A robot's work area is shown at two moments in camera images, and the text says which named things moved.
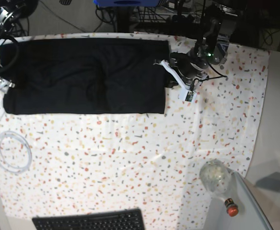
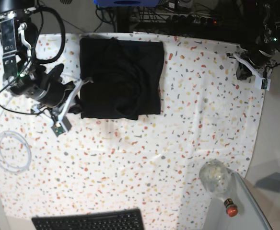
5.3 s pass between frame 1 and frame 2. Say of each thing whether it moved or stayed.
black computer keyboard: stayed
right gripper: moved
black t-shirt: moved
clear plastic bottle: stayed
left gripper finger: moved
